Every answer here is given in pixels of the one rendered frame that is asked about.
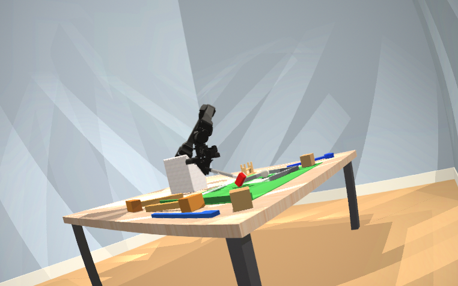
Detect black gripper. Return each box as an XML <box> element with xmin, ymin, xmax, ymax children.
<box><xmin>185</xmin><ymin>143</ymin><xmax>220</xmax><ymax>175</ymax></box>

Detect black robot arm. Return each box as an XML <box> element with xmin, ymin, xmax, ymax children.
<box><xmin>175</xmin><ymin>105</ymin><xmax>218</xmax><ymax>158</ymax></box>

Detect green flat mat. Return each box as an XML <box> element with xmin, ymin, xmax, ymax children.
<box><xmin>203</xmin><ymin>162</ymin><xmax>322</xmax><ymax>200</ymax></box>

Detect tan cube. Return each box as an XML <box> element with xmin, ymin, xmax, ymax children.
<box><xmin>299</xmin><ymin>153</ymin><xmax>316</xmax><ymax>168</ymax></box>
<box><xmin>230</xmin><ymin>186</ymin><xmax>254</xmax><ymax>212</ymax></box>

